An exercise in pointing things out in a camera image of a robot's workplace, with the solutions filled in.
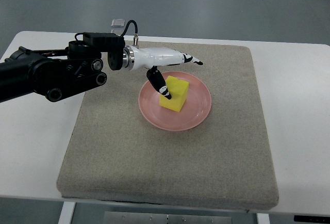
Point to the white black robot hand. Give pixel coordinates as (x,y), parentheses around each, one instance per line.
(153,57)

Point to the yellow foam block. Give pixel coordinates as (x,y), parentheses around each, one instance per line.
(178,89)

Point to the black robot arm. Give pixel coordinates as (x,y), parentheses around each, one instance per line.
(60,74)

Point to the silver floor socket plate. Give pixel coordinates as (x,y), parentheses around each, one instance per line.
(118,23)

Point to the pink plate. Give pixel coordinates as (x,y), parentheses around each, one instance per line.
(194,111)

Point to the beige fabric mat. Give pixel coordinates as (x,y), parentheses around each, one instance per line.
(223,163)

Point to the black table control panel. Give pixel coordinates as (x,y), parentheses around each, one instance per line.
(311,219)

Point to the metal table base plate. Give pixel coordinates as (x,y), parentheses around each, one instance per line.
(127,217)

